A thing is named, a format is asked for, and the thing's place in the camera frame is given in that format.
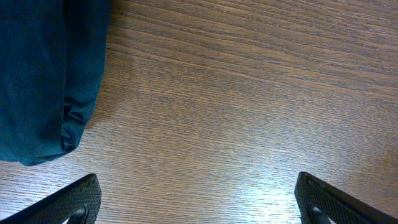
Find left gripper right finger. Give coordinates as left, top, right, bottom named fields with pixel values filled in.
left=295, top=172, right=397, bottom=224

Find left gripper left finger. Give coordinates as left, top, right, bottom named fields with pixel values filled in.
left=1, top=174, right=101, bottom=224

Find folded dark navy garment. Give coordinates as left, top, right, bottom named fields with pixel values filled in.
left=1, top=0, right=111, bottom=166

